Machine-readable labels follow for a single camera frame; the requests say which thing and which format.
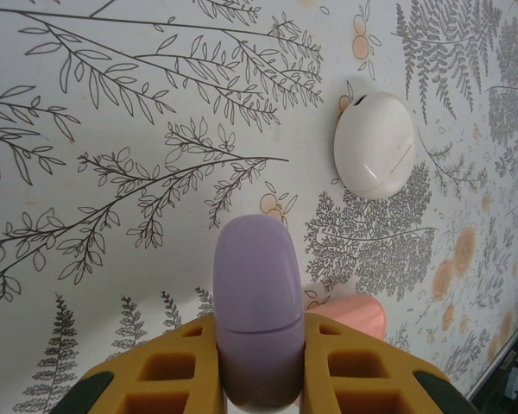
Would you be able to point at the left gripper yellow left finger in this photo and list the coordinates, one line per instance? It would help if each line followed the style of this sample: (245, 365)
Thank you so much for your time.
(155, 379)

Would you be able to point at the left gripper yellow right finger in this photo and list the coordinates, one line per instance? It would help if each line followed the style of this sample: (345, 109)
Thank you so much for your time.
(371, 379)

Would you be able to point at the pink earbud charging case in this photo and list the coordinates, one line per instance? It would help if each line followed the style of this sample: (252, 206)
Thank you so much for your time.
(354, 315)

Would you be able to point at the purple earbud charging case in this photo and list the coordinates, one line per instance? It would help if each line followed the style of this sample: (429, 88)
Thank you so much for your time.
(259, 276)

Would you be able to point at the white earbud charging case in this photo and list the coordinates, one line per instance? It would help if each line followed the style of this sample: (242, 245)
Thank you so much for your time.
(375, 142)

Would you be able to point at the long aluminium table rail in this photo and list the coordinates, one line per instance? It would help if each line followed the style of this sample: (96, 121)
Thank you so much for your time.
(507, 362)

